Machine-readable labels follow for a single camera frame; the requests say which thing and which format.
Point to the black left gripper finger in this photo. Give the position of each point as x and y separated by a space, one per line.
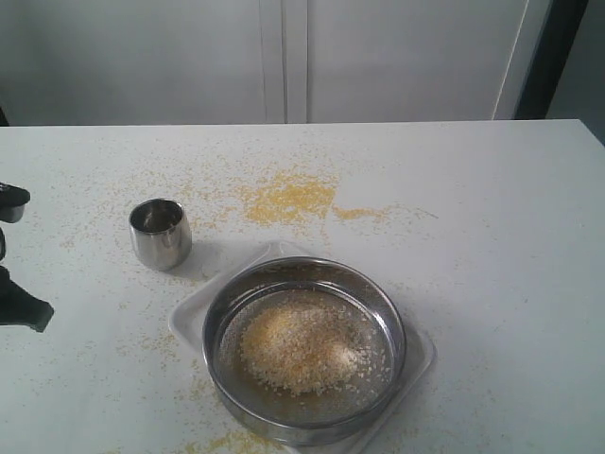
18 307

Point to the stainless steel cup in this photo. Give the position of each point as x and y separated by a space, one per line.
160 234

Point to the round steel mesh sieve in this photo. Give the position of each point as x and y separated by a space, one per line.
308 419

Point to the white cabinet doors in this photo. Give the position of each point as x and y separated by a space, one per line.
229 62

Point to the spilled yellow grain pile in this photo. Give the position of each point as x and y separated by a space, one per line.
295 198

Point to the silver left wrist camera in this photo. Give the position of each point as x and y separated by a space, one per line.
13 200

